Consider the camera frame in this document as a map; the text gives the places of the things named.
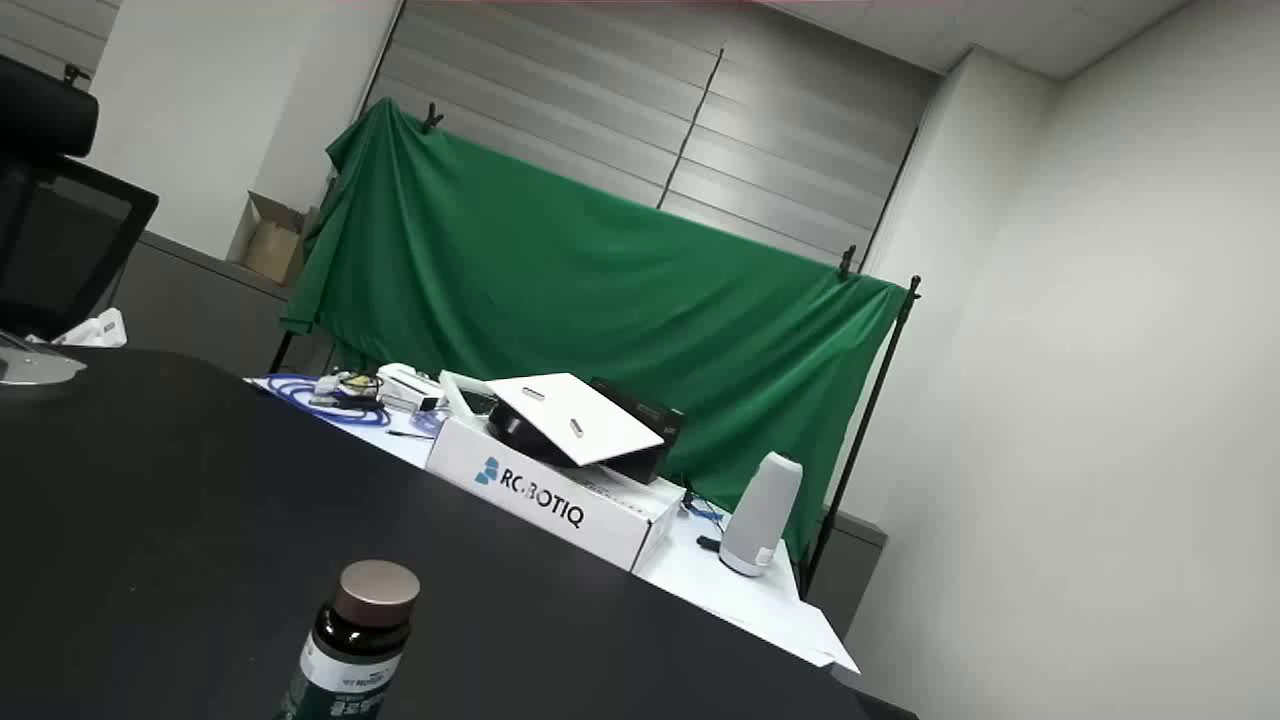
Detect white Robotiq cardboard box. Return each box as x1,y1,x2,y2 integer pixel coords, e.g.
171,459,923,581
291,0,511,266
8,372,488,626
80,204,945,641
418,385,692,574

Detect grey round stand base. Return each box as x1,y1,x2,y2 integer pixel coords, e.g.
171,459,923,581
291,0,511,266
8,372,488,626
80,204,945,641
0,334,90,390

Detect green cloth backdrop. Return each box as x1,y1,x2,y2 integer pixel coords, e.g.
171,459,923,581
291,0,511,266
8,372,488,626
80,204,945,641
277,96,912,564

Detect brown cardboard box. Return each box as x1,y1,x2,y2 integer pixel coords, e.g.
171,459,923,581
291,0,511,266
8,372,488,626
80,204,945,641
237,190,316,292

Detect black computer monitor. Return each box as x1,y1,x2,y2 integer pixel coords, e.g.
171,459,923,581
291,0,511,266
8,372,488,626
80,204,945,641
0,53,160,343

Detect small white device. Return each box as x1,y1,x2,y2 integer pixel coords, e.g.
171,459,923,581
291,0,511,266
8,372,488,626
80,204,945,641
372,360,445,414

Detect black backdrop stand pole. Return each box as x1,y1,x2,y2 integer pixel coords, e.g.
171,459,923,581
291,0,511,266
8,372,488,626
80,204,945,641
796,270,929,598

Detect dark green bottle brown cap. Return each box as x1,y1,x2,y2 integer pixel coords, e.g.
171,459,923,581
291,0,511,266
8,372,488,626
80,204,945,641
272,557,425,720

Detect crumpled white paper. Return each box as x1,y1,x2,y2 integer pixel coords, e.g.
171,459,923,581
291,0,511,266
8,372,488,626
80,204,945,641
53,302,132,351

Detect white card sheet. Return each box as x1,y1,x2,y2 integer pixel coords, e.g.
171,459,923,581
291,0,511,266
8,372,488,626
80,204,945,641
483,369,668,470

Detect grey window blinds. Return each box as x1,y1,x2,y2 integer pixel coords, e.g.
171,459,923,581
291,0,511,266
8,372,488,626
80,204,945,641
364,0,945,270

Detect white speaker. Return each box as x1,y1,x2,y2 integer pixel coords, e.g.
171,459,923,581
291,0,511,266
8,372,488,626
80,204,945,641
716,447,807,581

